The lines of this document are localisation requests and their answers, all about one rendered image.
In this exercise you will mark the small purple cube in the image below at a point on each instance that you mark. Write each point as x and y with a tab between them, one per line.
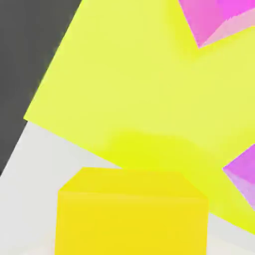
244	171

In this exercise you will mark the small pink cube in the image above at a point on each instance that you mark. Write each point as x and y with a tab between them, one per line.
207	18

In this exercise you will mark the small yellow cube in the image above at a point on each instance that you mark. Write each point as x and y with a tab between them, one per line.
131	219

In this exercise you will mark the large yellow box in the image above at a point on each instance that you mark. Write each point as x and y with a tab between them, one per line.
139	89

